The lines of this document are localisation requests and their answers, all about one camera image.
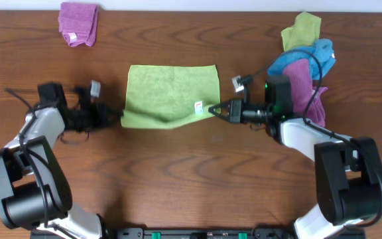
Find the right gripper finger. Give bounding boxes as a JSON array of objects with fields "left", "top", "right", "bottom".
[
  {"left": 209, "top": 101, "right": 231, "bottom": 112},
  {"left": 208, "top": 108, "right": 230, "bottom": 122}
]

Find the green microfiber cloth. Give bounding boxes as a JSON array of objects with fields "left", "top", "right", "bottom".
[{"left": 121, "top": 65, "right": 220, "bottom": 129}]

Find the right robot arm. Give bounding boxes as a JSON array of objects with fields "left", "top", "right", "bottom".
[{"left": 208, "top": 99, "right": 382, "bottom": 238}]

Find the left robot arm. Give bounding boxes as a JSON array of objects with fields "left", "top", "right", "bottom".
[{"left": 0, "top": 100, "right": 119, "bottom": 238}]

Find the purple cloth in pile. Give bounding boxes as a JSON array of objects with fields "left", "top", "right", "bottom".
[{"left": 283, "top": 58, "right": 327, "bottom": 127}]

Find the folded purple cloth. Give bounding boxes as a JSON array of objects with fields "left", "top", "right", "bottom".
[{"left": 58, "top": 2, "right": 99, "bottom": 47}]

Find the blue cloth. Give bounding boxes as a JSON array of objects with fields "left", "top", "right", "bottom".
[{"left": 267, "top": 39, "right": 336, "bottom": 80}]

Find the green cloth in pile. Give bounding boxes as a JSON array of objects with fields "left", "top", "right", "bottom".
[{"left": 281, "top": 12, "right": 322, "bottom": 51}]

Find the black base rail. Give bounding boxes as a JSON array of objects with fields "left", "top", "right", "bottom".
[{"left": 30, "top": 226, "right": 367, "bottom": 239}]

